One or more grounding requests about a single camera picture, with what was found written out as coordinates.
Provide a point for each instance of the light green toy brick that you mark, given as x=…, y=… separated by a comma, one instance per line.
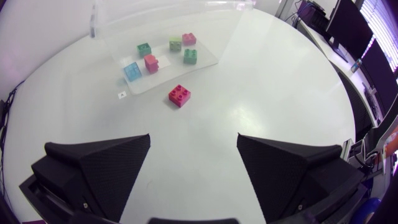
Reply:
x=175, y=44

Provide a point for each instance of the dark green toy brick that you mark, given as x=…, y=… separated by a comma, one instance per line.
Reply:
x=144, y=49
x=190, y=56

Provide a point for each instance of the pink toy brick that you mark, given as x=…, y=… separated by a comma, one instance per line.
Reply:
x=189, y=39

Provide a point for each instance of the blue toy brick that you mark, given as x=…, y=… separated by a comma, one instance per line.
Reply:
x=132, y=71

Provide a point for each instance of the clear plastic container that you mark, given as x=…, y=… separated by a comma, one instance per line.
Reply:
x=161, y=43

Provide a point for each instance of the red toy brick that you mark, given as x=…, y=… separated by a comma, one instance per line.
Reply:
x=179, y=95
x=151, y=63

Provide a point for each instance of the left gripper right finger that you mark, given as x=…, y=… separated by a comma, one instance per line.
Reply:
x=286, y=177

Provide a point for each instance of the dark screen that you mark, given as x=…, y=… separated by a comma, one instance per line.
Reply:
x=348, y=28
x=381, y=77

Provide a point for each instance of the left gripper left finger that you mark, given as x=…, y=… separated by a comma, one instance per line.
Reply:
x=102, y=174

